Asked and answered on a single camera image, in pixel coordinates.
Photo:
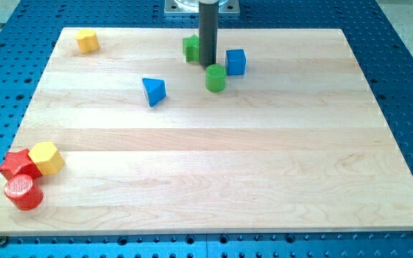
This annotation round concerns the blue cube block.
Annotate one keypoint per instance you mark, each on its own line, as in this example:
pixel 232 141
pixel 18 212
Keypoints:
pixel 235 62

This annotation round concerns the green cylinder block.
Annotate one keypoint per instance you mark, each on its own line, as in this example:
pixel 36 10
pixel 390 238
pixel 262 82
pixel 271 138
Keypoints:
pixel 215 78

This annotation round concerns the blue triangular prism block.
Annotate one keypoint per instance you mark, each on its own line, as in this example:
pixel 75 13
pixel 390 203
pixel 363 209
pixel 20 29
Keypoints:
pixel 154 90

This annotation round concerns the wooden board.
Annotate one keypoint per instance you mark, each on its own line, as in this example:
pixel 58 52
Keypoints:
pixel 296 144

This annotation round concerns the green star block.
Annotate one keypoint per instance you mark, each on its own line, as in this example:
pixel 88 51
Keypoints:
pixel 191 48

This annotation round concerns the yellow heart block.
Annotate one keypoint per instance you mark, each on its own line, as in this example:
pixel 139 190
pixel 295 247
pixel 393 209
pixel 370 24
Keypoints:
pixel 87 41

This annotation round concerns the yellow hexagon block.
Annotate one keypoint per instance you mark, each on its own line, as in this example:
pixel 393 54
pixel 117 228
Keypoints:
pixel 47 158

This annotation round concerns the red star block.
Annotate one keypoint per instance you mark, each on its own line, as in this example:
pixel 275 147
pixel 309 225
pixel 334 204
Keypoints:
pixel 18 163

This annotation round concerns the red cylinder block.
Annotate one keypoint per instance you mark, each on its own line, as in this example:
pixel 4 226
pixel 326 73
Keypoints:
pixel 24 192

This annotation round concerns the blue perforated metal table plate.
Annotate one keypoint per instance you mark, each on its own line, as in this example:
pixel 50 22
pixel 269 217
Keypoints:
pixel 380 33

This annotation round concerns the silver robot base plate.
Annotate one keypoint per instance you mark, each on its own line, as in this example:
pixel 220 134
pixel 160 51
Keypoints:
pixel 178 7

